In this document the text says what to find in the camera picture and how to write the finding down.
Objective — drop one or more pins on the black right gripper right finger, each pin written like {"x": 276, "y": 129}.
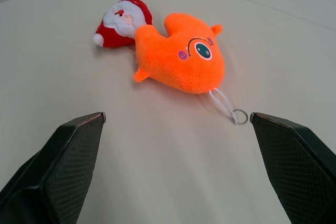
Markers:
{"x": 291, "y": 161}

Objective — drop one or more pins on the orange plush fish toy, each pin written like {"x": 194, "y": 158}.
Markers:
{"x": 181, "y": 58}

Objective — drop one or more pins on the Santa Claus plush toy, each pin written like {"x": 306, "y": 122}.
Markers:
{"x": 122, "y": 23}

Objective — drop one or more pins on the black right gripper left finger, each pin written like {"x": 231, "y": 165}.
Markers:
{"x": 65, "y": 166}

